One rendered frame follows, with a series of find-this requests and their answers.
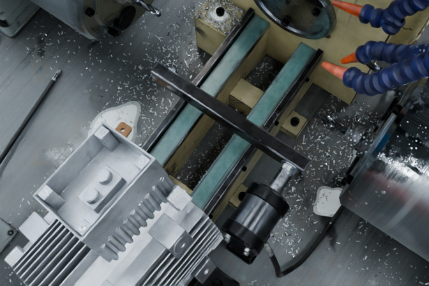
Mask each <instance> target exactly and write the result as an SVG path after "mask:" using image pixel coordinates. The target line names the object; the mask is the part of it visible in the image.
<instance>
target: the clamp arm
mask: <svg viewBox="0 0 429 286"><path fill-rule="evenodd" d="M151 75H152V78H153V80H154V81H155V82H157V83H159V84H160V85H162V86H163V87H165V88H166V89H168V90H169V91H171V92H172V93H174V94H175V95H177V96H178V97H180V98H182V99H183V100H184V101H186V102H188V103H189V104H190V105H192V106H194V107H195V108H196V109H199V110H200V111H201V112H203V113H205V114H206V115H207V116H209V117H210V118H212V119H214V120H215V121H217V122H218V123H220V124H221V125H223V126H224V127H226V128H227V129H229V130H230V131H232V132H233V133H235V134H236V135H238V136H240V137H241V138H242V139H244V140H245V141H247V142H249V143H250V144H251V145H253V146H255V147H256V148H258V149H260V150H261V151H262V152H264V153H266V154H267V155H268V156H270V157H272V158H273V159H275V160H276V161H278V162H279V163H281V164H282V166H281V167H282V168H285V167H286V166H287V164H289V165H291V166H288V167H287V170H289V171H290V172H292V170H293V168H294V169H295V170H294V172H293V173H292V174H293V176H294V174H297V175H299V176H302V175H303V174H304V173H305V172H306V170H307V168H308V167H309V165H310V163H311V160H310V159H309V158H307V157H306V156H304V155H303V154H301V153H299V152H298V151H296V150H295V149H293V148H292V147H290V146H288V145H287V144H286V143H284V142H282V141H281V140H279V139H278V138H276V137H275V136H273V135H272V134H270V133H268V131H269V128H267V127H265V126H264V125H263V124H262V125H261V126H260V127H259V126H257V125H256V124H255V123H253V122H251V121H250V120H248V119H247V118H245V117H244V116H242V115H241V114H239V113H237V112H236V111H235V110H233V109H231V108H230V107H228V106H226V105H225V104H224V103H222V102H221V101H219V100H217V99H216V98H214V97H213V96H211V95H210V94H208V93H206V92H205V91H203V90H202V89H201V88H199V87H197V86H196V85H194V84H192V83H191V82H190V81H188V80H186V79H185V78H183V77H182V76H180V75H179V74H177V69H175V68H174V67H173V66H169V67H166V66H165V65H163V64H161V63H160V62H157V64H156V65H155V66H154V68H153V69H152V70H151Z"/></svg>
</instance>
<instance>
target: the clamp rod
mask: <svg viewBox="0 0 429 286"><path fill-rule="evenodd" d="M288 166H291V165H289V164H287V166H286V167H285V168H282V167H280V169H279V171H278V172H277V173H276V175H275V176H274V178H273V179H272V181H271V182H270V184H269V185H268V186H270V187H271V188H272V189H274V190H276V191H277V192H278V193H279V194H281V193H282V192H283V190H284V188H285V187H286V186H287V184H288V183H289V181H290V180H291V178H292V177H293V174H292V173H293V172H294V170H295V169H294V168H293V170H292V172H290V171H289V170H287V167H288Z"/></svg>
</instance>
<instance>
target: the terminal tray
mask: <svg viewBox="0 0 429 286"><path fill-rule="evenodd" d="M102 129H104V130H105V133H104V134H103V135H99V134H98V132H99V131H100V130H102ZM141 158H144V159H145V160H146V161H145V163H144V164H142V165H140V164H139V160H140V159H141ZM174 185H175V184H174V182H173V181H172V180H171V178H170V177H169V175H168V174H167V172H166V171H165V170H164V168H163V167H162V166H161V165H160V163H159V162H158V160H157V159H156V158H155V157H153V156H151V155H150V154H149V153H147V152H146V151H145V150H143V149H142V148H140V147H139V146H138V145H136V144H135V143H133V142H132V141H130V140H129V139H127V138H126V137H125V136H123V135H122V134H120V133H119V132H118V131H116V130H115V129H113V128H112V127H111V126H109V125H108V124H107V123H105V122H103V121H102V122H101V124H100V125H99V126H98V127H97V128H96V129H95V130H94V131H93V132H92V133H91V134H90V135H89V136H88V138H87V139H86V140H85V141H83V143H81V145H80V146H79V147H78V148H77V149H76V150H75V151H74V152H73V153H72V154H71V155H70V156H69V157H68V158H67V160H66V161H65V162H64V163H63V164H62V165H61V166H60V167H59V168H58V169H57V170H56V171H55V172H54V173H53V174H52V175H51V176H50V177H49V178H48V179H47V180H46V182H44V184H43V185H42V186H41V187H40V188H39V189H38V190H37V191H36V192H35V193H34V194H33V197H34V198H35V199H36V200H37V201H38V202H39V203H40V204H42V205H43V206H44V207H45V208H46V209H47V210H48V211H49V212H51V213H52V214H53V215H54V216H55V217H56V218H57V219H58V220H59V221H60V222H61V223H62V224H63V225H64V226H65V227H66V228H67V229H69V230H70V231H71V232H72V233H73V234H74V235H75V236H76V237H77V238H79V239H80V240H81V241H82V242H83V243H84V244H85V245H87V246H88V247H89V248H90V249H92V250H93V251H94V252H95V253H97V254H98V255H100V256H101V257H103V258H104V259H105V260H106V261H107V262H111V261H112V259H113V260H118V259H119V256H118V253H119V252H125V251H126V247H125V244H126V243H129V244H132V243H133V238H132V237H133V236H134V235H136V236H139V235H140V230H139V229H140V228H141V227H147V222H146V221H147V219H148V218H149V219H151V220H152V219H154V214H153V213H154V212H155V211H161V210H162V207H161V205H160V204H161V203H162V202H163V203H167V200H166V199H165V197H166V194H168V192H170V191H171V190H172V188H173V187H174ZM43 190H48V194H47V195H46V196H43V195H42V194H41V193H42V191H43ZM82 223H85V224H86V228H85V229H84V230H80V229H79V226H80V224H82Z"/></svg>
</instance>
